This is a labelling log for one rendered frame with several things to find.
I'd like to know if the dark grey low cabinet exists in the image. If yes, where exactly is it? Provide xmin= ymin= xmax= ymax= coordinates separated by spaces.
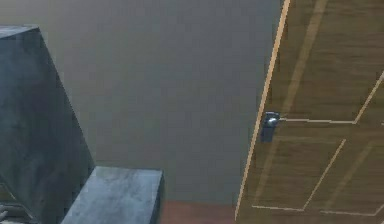
xmin=60 ymin=166 xmax=165 ymax=224

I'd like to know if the brown wooden room door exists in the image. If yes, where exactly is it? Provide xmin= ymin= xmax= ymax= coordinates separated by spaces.
xmin=234 ymin=0 xmax=384 ymax=224

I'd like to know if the silver door handle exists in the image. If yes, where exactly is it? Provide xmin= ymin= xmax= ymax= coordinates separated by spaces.
xmin=260 ymin=111 xmax=282 ymax=144

